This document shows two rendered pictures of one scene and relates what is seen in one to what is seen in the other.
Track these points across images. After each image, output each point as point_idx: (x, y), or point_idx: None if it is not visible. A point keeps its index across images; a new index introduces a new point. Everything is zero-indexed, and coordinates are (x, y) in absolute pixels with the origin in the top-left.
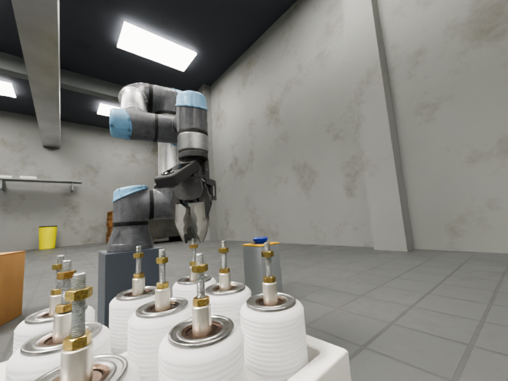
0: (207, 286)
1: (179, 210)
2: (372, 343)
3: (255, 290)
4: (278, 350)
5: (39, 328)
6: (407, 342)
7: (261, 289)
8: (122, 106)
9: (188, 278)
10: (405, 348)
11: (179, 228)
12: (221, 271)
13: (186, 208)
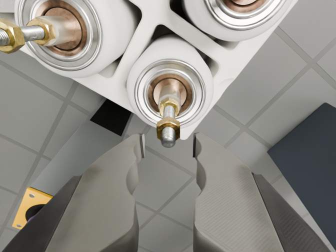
0: (130, 73)
1: (240, 218)
2: (32, 161)
3: (92, 140)
4: None
5: None
6: (2, 166)
7: (76, 135)
8: None
9: (187, 101)
10: (3, 156)
11: (219, 148)
12: (39, 19)
13: (197, 238)
